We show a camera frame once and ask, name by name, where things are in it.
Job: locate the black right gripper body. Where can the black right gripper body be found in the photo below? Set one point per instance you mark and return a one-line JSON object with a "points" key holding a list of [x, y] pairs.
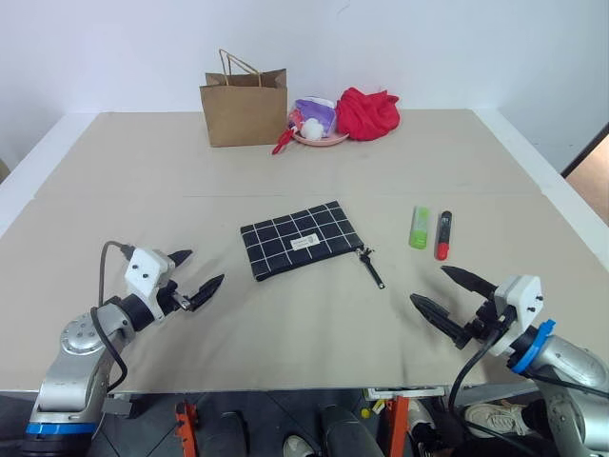
{"points": [[485, 320]]}

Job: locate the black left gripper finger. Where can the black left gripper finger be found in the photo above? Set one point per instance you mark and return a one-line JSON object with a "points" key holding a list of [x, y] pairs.
{"points": [[182, 257], [207, 289]]}

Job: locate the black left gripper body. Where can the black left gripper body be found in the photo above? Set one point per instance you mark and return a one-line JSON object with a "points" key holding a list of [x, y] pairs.
{"points": [[172, 296]]}

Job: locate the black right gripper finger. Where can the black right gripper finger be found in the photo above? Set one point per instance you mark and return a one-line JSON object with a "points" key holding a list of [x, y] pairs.
{"points": [[435, 314], [468, 282]]}

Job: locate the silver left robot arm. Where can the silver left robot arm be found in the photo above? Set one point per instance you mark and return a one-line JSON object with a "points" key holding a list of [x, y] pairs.
{"points": [[71, 343]]}

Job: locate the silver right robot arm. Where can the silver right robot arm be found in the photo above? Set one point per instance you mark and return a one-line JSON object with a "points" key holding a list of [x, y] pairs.
{"points": [[571, 359]]}

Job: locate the black grid pencil pouch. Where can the black grid pencil pouch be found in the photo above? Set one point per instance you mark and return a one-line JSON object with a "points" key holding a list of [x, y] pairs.
{"points": [[295, 238]]}

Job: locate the red and black marker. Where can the red and black marker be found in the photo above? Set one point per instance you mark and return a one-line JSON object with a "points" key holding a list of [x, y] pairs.
{"points": [[443, 235]]}

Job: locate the green tube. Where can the green tube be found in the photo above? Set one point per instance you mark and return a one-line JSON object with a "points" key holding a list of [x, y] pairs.
{"points": [[419, 227]]}

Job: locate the white sneaker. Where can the white sneaker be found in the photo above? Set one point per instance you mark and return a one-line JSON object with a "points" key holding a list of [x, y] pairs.
{"points": [[495, 419]]}

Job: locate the black and white shoe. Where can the black and white shoe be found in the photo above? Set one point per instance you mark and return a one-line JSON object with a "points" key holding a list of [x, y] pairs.
{"points": [[421, 428]]}

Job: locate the orange table stand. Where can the orange table stand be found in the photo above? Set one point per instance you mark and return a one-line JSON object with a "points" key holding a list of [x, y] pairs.
{"points": [[186, 428], [398, 426]]}

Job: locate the dark rounded shape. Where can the dark rounded shape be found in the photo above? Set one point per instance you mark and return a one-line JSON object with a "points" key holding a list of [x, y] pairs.
{"points": [[345, 433]]}

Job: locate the brown paper bag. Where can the brown paper bag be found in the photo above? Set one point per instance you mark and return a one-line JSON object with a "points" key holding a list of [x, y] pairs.
{"points": [[245, 112]]}

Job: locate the brown door panel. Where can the brown door panel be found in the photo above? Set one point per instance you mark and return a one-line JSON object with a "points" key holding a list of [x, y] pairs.
{"points": [[592, 178]]}

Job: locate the white fluffy ball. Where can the white fluffy ball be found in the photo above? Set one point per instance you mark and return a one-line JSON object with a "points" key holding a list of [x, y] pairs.
{"points": [[312, 128]]}

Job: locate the white shoe toe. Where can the white shoe toe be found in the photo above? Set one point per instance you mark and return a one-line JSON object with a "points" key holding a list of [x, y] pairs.
{"points": [[299, 447]]}

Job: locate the pink plate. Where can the pink plate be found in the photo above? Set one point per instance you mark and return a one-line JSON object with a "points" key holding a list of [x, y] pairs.
{"points": [[333, 139]]}

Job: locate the red crumpled cloth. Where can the red crumpled cloth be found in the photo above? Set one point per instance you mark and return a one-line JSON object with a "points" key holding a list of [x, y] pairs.
{"points": [[366, 114]]}

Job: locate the purple and white packet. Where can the purple and white packet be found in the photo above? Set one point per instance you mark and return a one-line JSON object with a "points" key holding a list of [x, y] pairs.
{"points": [[314, 108]]}

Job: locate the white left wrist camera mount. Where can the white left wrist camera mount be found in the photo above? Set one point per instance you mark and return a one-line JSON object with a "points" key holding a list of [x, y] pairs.
{"points": [[144, 272]]}

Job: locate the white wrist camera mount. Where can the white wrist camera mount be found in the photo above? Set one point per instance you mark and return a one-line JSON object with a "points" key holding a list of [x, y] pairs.
{"points": [[144, 272], [521, 302]]}

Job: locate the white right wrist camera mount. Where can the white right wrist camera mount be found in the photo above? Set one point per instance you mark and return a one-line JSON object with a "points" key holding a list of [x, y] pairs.
{"points": [[521, 302]]}

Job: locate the grey metal bracket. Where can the grey metal bracket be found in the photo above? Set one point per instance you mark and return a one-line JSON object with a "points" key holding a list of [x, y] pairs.
{"points": [[116, 405]]}

